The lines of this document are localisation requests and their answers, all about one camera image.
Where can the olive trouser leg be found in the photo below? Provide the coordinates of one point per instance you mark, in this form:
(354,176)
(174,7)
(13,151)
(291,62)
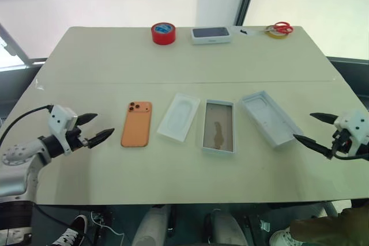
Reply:
(331,226)

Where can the small black part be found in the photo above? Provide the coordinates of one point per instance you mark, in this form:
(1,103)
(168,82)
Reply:
(244,31)

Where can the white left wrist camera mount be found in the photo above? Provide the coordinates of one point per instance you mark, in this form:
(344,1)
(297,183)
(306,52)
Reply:
(59,119)

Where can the white box with dark phone print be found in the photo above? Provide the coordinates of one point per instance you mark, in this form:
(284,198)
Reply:
(212,33)

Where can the black sneaker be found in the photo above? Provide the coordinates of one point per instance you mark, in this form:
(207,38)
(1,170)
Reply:
(73,228)

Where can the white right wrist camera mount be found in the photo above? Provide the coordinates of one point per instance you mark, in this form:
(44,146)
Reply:
(353,125)

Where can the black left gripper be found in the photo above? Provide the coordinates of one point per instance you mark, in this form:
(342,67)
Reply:
(73,139)

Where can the white sneaker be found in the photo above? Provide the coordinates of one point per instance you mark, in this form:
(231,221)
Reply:
(281,238)

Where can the orange smartphone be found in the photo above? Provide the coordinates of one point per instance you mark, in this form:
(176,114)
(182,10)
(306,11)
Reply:
(137,130)

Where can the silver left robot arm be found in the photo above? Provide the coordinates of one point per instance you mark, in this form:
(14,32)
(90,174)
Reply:
(17,153)

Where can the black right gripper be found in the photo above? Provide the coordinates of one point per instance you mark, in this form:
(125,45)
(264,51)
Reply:
(343,143)

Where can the white plastic tray insert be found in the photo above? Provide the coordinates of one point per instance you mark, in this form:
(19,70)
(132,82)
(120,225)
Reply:
(178,116)

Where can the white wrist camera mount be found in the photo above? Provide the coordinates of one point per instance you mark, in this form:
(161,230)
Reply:
(353,125)
(59,119)

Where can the white box lid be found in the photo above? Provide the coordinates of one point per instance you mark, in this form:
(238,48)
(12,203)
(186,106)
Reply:
(271,119)

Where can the grey rounded leg cover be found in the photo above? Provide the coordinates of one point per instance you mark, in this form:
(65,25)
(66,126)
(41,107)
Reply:
(151,228)
(227,228)

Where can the red tape roll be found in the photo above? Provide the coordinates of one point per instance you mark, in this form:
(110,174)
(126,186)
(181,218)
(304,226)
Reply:
(157,38)

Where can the yellow tape roll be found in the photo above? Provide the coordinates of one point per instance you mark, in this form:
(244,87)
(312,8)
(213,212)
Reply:
(276,37)

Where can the white box base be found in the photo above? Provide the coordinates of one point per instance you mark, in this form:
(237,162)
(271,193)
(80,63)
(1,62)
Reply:
(217,125)

